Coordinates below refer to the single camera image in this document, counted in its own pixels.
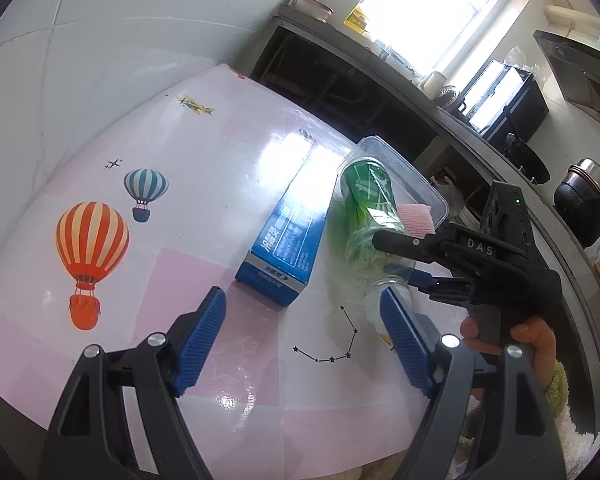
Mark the stainless range hood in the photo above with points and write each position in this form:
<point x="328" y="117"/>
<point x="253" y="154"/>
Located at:
<point x="575" y="70"/>

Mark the metal edged kitchen counter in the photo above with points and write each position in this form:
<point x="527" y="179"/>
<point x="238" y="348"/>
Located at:
<point x="480" y="130"/>

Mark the dark metal cooking pot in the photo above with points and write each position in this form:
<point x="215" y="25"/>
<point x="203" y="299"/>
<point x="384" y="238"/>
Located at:
<point x="580" y="205"/>

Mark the black wok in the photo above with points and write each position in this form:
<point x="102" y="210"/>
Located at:
<point x="530" y="160"/>

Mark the clear plastic bag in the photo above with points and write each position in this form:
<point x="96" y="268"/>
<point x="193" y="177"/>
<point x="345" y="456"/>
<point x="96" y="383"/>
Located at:
<point x="522" y="57"/>

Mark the dark kitchen cabinet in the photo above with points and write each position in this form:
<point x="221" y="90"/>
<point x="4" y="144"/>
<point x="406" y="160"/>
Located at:
<point x="330" y="75"/>

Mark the crumpled white plastic bag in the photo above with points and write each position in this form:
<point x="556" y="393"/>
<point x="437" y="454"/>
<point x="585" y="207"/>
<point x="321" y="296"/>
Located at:
<point x="447" y="192"/>

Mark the red rimmed bowl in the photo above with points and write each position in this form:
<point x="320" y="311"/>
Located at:
<point x="317" y="7"/>

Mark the round metal strainer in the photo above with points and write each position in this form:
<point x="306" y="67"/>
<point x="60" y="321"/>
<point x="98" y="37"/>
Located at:
<point x="450" y="96"/>

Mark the clear plastic container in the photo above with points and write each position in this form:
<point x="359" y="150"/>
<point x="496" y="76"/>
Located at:
<point x="405" y="170"/>

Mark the clear bottle with green label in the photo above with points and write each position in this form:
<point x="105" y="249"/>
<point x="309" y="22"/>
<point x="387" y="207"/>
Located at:
<point x="370" y="195"/>

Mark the black countertop oven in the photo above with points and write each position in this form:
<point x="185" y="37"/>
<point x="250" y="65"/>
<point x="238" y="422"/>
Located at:
<point x="520" y="105"/>

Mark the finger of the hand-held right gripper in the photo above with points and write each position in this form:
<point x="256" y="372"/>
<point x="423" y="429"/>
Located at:
<point x="445" y="287"/>
<point x="405" y="247"/>

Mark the pink printed table cover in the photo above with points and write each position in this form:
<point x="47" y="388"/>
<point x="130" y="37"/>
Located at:
<point x="230" y="125"/>

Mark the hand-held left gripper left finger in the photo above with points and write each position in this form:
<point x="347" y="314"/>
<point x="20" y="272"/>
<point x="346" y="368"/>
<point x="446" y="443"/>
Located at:
<point x="202" y="340"/>

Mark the yellow box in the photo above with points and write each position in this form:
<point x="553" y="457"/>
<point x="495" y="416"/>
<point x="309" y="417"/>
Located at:
<point x="357" y="16"/>

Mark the blue cardboard box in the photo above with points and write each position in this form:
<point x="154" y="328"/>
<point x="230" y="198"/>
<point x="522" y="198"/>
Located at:
<point x="290" y="230"/>

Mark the white jar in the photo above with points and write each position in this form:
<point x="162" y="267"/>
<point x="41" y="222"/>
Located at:
<point x="434" y="82"/>

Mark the bright window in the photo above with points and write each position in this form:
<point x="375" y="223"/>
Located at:
<point x="430" y="5"/>

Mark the pink sponge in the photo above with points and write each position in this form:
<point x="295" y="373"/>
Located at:
<point x="417" y="220"/>

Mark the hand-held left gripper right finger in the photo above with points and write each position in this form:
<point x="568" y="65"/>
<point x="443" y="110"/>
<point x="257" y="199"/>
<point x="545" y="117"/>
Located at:
<point x="402" y="345"/>

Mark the person's right hand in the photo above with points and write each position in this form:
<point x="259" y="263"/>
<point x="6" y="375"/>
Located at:
<point x="535" y="340"/>

